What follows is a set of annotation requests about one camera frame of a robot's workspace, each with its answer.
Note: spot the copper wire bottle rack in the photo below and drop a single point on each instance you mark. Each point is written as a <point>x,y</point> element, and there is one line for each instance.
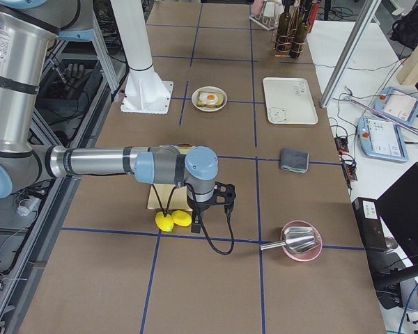
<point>292,31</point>

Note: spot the grey folded cloth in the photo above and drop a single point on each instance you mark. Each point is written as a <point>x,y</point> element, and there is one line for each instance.
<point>294,160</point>

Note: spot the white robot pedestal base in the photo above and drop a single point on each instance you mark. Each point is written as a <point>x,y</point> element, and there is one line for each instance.
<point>144,92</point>

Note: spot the yellow lemon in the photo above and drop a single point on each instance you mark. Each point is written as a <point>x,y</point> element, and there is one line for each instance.
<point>181,218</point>
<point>164,222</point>

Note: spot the white round plate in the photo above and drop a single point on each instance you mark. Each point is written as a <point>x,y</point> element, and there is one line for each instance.
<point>195,94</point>

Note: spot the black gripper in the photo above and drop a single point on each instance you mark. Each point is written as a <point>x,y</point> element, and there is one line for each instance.
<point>198,207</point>

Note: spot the yellow lemon near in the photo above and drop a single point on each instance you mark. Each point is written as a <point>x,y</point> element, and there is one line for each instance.
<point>164,222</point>

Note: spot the black computer box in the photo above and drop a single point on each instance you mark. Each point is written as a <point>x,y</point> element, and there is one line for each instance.
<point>369,224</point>

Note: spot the pink bowl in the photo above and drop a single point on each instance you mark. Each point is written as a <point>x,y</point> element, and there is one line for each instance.
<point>305,257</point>

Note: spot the dark wine bottle right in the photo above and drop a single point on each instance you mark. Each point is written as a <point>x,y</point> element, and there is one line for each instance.
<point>300,34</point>

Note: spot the toast slice with fried egg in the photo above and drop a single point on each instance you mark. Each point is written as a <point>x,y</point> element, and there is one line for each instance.
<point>210,99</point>

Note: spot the teach pendant near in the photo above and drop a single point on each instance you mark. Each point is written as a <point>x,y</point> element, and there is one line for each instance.
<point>381,139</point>

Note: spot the teach pendant far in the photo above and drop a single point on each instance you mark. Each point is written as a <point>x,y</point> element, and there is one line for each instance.
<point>398,104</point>

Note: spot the dark wine bottle left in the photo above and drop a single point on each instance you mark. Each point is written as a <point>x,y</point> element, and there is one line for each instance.
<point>286,27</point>

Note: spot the white bear serving tray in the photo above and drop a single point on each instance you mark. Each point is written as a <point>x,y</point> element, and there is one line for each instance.
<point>288,101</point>

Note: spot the teach pendant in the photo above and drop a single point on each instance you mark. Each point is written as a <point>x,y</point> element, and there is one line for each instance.
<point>381,139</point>
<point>398,104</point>

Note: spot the dark wine bottle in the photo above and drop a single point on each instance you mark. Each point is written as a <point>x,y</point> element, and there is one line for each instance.
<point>300,34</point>
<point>286,27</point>

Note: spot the black monitor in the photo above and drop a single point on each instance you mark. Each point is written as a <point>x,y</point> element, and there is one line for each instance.
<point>398,208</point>

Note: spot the aluminium frame post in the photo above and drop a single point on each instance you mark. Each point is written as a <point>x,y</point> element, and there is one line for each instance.
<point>364,19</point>

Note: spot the yellow lemon far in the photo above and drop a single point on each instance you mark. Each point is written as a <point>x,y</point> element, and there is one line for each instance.
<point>181,218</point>

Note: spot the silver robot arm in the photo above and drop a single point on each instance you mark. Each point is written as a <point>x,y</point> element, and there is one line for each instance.
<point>27,28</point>

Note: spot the metal scoop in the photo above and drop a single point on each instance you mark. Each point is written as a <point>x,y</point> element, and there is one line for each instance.
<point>296,240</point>

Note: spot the wooden cutting board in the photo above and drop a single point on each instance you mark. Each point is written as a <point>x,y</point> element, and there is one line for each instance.
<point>160,199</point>

